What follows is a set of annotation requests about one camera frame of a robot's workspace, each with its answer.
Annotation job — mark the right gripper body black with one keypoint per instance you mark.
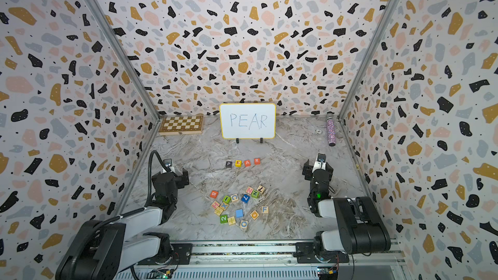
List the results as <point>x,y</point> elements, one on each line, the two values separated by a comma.
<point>310,175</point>

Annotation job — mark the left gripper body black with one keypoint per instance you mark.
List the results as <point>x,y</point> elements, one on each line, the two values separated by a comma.
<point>179,182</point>

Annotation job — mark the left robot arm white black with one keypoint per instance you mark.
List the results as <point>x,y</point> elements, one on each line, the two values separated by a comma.
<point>103,248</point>

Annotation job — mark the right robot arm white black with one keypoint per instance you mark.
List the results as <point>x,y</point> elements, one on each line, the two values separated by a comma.
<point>359,228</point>

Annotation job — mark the wooden H block pink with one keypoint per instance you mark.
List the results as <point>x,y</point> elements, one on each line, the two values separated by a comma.
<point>215,204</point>

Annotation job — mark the wooden divide sign block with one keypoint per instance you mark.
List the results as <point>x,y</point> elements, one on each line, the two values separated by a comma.
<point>218,211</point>

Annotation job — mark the pink speckled bottle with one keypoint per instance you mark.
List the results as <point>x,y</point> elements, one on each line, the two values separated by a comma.
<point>330,122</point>

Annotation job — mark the wooden X block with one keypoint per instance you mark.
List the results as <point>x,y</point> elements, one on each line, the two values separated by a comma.
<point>224,206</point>

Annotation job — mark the green I block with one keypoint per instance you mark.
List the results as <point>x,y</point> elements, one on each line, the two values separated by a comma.
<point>227,199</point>

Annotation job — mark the wooden chessboard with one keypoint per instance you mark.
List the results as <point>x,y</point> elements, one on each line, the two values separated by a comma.
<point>181,125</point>

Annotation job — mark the green 2 block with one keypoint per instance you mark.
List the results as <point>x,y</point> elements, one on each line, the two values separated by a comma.
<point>224,219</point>

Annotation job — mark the wooden 7 block purple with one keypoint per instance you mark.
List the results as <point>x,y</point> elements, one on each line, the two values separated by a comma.
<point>261,189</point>

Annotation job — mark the wooden block yellow pattern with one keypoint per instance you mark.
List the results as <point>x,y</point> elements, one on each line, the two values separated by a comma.
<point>231,220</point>

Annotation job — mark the green N block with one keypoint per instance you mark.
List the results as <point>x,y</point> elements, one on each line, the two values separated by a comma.
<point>255,194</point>

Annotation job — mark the blue 7 block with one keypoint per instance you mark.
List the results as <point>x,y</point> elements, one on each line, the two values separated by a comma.
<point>245,198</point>

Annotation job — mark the wooden block orange Q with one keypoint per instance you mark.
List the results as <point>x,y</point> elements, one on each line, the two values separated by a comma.
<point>254,215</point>

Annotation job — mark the wooden block blue circle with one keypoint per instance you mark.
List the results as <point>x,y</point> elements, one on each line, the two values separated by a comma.
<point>243,224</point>

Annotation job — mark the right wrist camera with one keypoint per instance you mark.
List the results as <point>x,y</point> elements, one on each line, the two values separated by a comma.
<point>320,162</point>

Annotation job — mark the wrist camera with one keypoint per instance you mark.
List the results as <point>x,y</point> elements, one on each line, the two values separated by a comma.
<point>320,162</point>
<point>168,166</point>

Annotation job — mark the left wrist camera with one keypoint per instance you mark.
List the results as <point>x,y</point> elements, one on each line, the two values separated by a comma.
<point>168,166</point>

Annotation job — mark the whiteboard with yellow frame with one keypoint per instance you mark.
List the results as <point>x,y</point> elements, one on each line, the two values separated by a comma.
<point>248,121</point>

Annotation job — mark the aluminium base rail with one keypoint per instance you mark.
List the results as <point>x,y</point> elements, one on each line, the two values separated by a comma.
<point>294,259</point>

